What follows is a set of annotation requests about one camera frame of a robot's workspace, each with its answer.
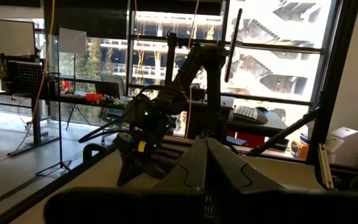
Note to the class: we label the silver aluminium bracket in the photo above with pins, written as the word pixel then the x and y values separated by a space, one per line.
pixel 325 168

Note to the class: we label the long black desk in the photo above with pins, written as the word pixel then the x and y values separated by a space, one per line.
pixel 36 121

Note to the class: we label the white board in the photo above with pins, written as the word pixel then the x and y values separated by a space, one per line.
pixel 8 43

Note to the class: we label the grey table mat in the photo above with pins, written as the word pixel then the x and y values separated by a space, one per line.
pixel 275 174

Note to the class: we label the computer keyboard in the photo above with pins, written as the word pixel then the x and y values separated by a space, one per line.
pixel 247 113

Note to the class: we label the red box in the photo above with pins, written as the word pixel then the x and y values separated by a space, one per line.
pixel 250 140

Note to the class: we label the dark laptop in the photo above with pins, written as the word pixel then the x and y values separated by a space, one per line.
pixel 107 88

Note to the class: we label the office desk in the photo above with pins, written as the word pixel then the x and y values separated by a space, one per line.
pixel 259 127

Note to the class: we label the white panel on stand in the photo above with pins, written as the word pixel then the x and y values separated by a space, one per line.
pixel 73 42

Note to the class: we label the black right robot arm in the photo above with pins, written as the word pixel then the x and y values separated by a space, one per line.
pixel 211 81

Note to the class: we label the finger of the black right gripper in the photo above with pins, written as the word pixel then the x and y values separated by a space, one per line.
pixel 129 169
pixel 152 171

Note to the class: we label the black computer mouse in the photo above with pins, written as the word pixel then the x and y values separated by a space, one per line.
pixel 262 109

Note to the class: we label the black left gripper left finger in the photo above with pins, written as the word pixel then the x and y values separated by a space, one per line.
pixel 191 174

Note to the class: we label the black monitor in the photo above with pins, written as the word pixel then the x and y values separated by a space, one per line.
pixel 233 46

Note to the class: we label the black tripod stand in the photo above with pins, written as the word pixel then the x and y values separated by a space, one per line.
pixel 61 162

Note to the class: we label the small orange object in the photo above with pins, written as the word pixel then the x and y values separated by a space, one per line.
pixel 93 97

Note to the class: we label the white plastic bin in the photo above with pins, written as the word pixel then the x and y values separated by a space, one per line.
pixel 343 146

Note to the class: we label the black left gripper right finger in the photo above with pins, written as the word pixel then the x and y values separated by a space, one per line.
pixel 228 180

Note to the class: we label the black pegboard rack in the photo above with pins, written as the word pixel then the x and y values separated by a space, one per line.
pixel 23 76

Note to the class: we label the black slotted plastic basket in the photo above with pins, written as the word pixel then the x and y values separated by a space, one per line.
pixel 166 155

